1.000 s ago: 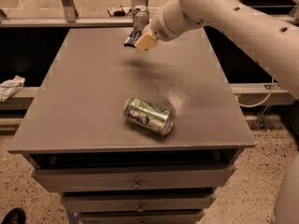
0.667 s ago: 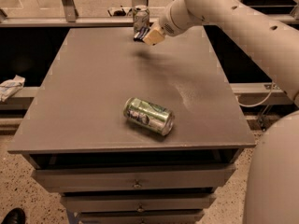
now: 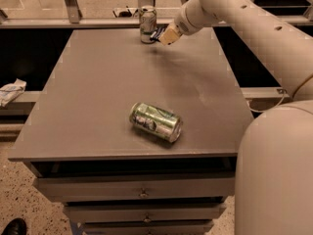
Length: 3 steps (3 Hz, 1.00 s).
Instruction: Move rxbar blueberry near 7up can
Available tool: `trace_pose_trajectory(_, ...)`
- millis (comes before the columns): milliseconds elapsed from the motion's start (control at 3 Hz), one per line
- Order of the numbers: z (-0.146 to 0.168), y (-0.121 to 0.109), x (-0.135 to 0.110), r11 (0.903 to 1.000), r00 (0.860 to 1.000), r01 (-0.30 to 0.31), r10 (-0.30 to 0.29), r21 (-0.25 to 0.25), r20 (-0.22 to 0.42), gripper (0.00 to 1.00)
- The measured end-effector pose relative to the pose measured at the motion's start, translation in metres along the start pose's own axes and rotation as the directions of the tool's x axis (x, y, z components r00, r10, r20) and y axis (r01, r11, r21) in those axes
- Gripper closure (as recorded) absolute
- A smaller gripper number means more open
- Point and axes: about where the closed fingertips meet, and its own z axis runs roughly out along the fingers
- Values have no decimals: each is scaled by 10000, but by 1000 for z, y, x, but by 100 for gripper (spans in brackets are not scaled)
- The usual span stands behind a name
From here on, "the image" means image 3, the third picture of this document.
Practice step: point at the green soda can lying down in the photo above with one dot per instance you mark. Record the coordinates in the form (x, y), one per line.
(157, 121)

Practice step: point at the top grey drawer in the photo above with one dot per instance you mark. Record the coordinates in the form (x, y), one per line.
(136, 187)

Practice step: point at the grey drawer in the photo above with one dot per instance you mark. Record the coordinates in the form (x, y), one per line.
(144, 213)
(136, 187)
(178, 227)

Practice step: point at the dark blue rxbar wrapper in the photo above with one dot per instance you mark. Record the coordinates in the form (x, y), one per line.
(155, 36)

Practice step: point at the middle grey drawer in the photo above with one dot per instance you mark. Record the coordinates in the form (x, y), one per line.
(144, 213)

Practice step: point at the upright white green soda can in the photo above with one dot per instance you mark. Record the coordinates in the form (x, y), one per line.
(148, 23)

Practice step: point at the bottom grey drawer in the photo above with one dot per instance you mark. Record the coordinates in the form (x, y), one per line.
(178, 227)

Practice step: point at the white crumpled packet on ledge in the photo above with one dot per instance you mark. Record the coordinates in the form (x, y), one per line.
(11, 91)

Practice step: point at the dark object behind can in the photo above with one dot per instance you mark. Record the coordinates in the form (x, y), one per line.
(126, 13)

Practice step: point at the grey drawer cabinet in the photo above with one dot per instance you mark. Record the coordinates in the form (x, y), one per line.
(136, 139)

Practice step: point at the black shoe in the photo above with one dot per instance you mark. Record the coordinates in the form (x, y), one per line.
(15, 227)

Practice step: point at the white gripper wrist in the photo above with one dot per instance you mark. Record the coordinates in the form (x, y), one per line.
(184, 25)

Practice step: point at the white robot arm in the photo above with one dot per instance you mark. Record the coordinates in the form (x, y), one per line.
(274, 173)

